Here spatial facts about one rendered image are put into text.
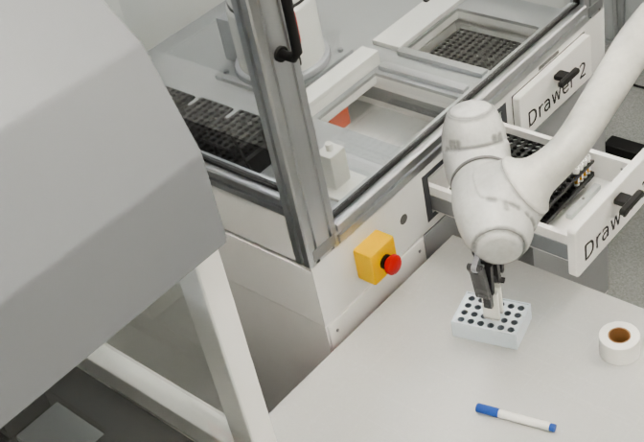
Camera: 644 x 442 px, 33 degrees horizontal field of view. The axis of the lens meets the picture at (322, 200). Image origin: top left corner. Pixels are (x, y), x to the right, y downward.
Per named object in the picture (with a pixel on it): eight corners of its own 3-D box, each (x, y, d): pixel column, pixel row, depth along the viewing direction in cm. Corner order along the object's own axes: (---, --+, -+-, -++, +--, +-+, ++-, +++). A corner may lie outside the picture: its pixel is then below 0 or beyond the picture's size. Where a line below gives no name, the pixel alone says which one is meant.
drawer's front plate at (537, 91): (591, 76, 251) (590, 34, 244) (522, 142, 235) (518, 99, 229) (585, 74, 252) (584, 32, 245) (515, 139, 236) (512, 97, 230)
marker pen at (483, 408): (557, 428, 181) (556, 421, 180) (554, 434, 180) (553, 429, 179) (478, 407, 187) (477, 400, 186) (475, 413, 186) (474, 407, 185)
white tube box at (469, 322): (532, 318, 202) (530, 303, 199) (517, 350, 196) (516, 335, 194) (469, 305, 207) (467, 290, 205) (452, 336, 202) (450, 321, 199)
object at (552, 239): (641, 187, 214) (642, 162, 210) (572, 264, 200) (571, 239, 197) (472, 134, 238) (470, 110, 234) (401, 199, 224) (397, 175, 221)
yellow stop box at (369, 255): (402, 265, 207) (397, 236, 203) (378, 288, 204) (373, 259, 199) (380, 256, 211) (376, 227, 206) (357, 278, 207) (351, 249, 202)
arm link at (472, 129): (442, 172, 185) (452, 220, 174) (431, 94, 175) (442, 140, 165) (506, 161, 184) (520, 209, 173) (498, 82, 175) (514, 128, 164)
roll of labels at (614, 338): (631, 333, 195) (631, 316, 192) (646, 360, 189) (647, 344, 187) (592, 342, 194) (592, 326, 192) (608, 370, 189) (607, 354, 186)
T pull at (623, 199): (644, 195, 202) (644, 189, 201) (624, 218, 198) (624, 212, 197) (627, 189, 204) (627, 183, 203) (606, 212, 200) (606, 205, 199)
